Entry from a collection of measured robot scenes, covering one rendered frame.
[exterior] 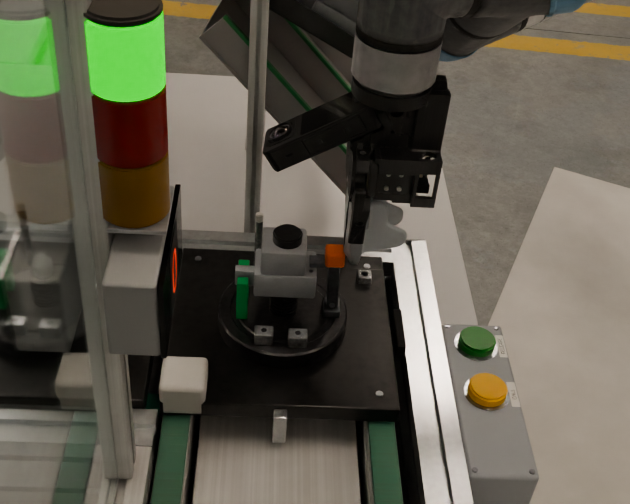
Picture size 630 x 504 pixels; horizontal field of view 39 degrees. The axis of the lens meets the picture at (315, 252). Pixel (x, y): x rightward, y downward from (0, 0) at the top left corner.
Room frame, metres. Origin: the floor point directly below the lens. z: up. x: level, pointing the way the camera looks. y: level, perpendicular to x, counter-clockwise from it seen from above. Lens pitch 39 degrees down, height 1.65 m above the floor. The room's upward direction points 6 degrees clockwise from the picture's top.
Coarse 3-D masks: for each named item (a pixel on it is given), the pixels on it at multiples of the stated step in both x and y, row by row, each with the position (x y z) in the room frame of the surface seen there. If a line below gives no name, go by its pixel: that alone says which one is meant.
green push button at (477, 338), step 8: (464, 328) 0.72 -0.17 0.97; (472, 328) 0.72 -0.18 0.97; (480, 328) 0.72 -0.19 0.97; (464, 336) 0.70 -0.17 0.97; (472, 336) 0.70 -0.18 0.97; (480, 336) 0.70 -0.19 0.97; (488, 336) 0.71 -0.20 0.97; (464, 344) 0.69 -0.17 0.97; (472, 344) 0.69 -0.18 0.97; (480, 344) 0.69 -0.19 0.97; (488, 344) 0.69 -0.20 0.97; (472, 352) 0.68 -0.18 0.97; (480, 352) 0.68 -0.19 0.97; (488, 352) 0.69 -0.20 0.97
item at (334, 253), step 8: (328, 248) 0.70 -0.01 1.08; (336, 248) 0.70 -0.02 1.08; (312, 256) 0.71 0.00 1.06; (320, 256) 0.71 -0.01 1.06; (328, 256) 0.69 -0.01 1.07; (336, 256) 0.69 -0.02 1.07; (344, 256) 0.70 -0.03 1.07; (312, 264) 0.69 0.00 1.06; (320, 264) 0.70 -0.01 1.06; (328, 264) 0.69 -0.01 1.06; (336, 264) 0.69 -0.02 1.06; (344, 264) 0.70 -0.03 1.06; (328, 272) 0.70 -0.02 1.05; (336, 272) 0.70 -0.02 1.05; (328, 280) 0.70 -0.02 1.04; (336, 280) 0.70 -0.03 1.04; (328, 288) 0.70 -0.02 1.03; (336, 288) 0.70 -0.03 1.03; (328, 296) 0.70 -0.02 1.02; (336, 296) 0.70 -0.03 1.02; (328, 304) 0.70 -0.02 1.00; (336, 304) 0.70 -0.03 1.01
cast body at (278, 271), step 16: (288, 224) 0.71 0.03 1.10; (272, 240) 0.70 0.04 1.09; (288, 240) 0.69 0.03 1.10; (304, 240) 0.70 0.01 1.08; (256, 256) 0.71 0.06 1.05; (272, 256) 0.68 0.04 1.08; (288, 256) 0.68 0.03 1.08; (304, 256) 0.68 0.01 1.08; (240, 272) 0.69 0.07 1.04; (256, 272) 0.68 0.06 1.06; (272, 272) 0.68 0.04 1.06; (288, 272) 0.68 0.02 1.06; (304, 272) 0.68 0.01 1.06; (256, 288) 0.68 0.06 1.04; (272, 288) 0.68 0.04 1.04; (288, 288) 0.68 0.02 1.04; (304, 288) 0.68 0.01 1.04
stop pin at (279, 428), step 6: (276, 414) 0.57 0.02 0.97; (282, 414) 0.57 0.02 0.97; (276, 420) 0.57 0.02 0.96; (282, 420) 0.57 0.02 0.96; (276, 426) 0.57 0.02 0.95; (282, 426) 0.57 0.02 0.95; (276, 432) 0.57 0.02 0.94; (282, 432) 0.57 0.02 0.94; (276, 438) 0.57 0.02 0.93; (282, 438) 0.57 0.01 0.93
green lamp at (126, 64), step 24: (96, 24) 0.48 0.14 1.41; (144, 24) 0.49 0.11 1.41; (96, 48) 0.48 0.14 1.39; (120, 48) 0.48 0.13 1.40; (144, 48) 0.48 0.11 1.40; (96, 72) 0.48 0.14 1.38; (120, 72) 0.48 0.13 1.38; (144, 72) 0.48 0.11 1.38; (120, 96) 0.48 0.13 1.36; (144, 96) 0.48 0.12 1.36
